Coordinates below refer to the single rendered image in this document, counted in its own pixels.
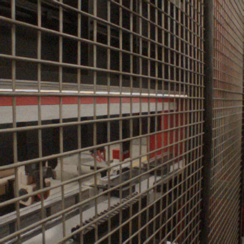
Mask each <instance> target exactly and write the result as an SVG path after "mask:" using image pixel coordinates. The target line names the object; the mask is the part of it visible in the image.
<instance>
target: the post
mask: <svg viewBox="0 0 244 244"><path fill-rule="evenodd" d="M203 5H205V7H203V16H204V17H205V18H203V28H204V29H205V30H203V39H204V40H205V41H203V51H204V52H205V53H203V63H205V64H203V75H205V76H203V86H204V87H203V97H204V98H205V99H203V109H204V111H203V121H205V122H203V132H204V134H202V144H204V145H202V155H204V156H203V157H202V166H203V168H202V174H201V177H203V178H202V179H201V184H200V189H201V188H203V189H202V190H201V191H200V199H202V200H201V201H200V209H201V211H200V213H199V220H201V221H200V223H199V231H200V232H199V234H198V241H199V240H200V243H198V244H208V229H209V208H210V186H211V156H212V118H213V98H212V95H213V72H214V70H213V50H214V47H213V28H214V25H213V6H214V0H203ZM200 209H199V210H200Z"/></svg>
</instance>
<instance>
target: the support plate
mask: <svg viewBox="0 0 244 244"><path fill-rule="evenodd" d="M101 161H102V162H99V161H98V160H97V168H105V167H107V165H106V161H104V160H101ZM81 165H82V166H88V167H94V160H92V161H89V162H86V163H83V164H81ZM116 168H119V167H118V166H116V167H113V168H111V170H114V169H116Z"/></svg>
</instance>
